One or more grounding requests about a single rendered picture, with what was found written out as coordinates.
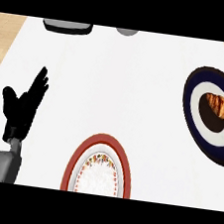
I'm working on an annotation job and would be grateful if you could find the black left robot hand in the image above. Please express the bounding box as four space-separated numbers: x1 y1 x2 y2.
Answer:
0 61 53 149

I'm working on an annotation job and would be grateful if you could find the red rimmed floral plate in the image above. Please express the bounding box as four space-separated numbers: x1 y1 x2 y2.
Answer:
59 128 139 200

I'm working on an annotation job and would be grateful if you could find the navy and white plate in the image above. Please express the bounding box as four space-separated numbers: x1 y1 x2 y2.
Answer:
173 63 224 168

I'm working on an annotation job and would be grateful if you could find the golden brown croissant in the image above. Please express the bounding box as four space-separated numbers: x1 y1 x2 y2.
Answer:
202 91 224 122

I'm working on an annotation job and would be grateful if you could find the grey round object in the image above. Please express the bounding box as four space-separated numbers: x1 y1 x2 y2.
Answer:
114 27 140 39

